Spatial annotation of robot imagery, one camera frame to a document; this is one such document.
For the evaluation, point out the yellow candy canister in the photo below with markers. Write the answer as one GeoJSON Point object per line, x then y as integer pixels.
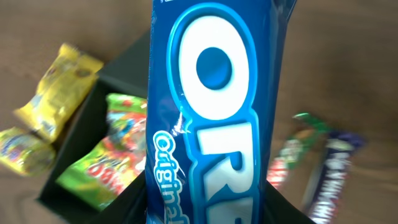
{"type": "Point", "coordinates": [25, 153]}

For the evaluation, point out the dark green gift box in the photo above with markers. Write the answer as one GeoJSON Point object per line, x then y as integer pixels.
{"type": "Point", "coordinates": [128, 74]}

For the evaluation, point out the blue Oreo cookie pack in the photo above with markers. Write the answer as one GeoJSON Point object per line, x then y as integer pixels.
{"type": "Point", "coordinates": [213, 80]}

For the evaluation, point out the yellow candy bag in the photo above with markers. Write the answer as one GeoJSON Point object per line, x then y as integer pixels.
{"type": "Point", "coordinates": [60, 92]}

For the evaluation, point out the Dairy Milk chocolate bar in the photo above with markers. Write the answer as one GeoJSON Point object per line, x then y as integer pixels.
{"type": "Point", "coordinates": [320, 202]}

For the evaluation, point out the green Haribo gummy bag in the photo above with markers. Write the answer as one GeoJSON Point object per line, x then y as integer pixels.
{"type": "Point", "coordinates": [110, 167]}

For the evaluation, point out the KitKat Milo bar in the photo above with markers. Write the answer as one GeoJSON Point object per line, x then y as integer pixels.
{"type": "Point", "coordinates": [295, 147]}

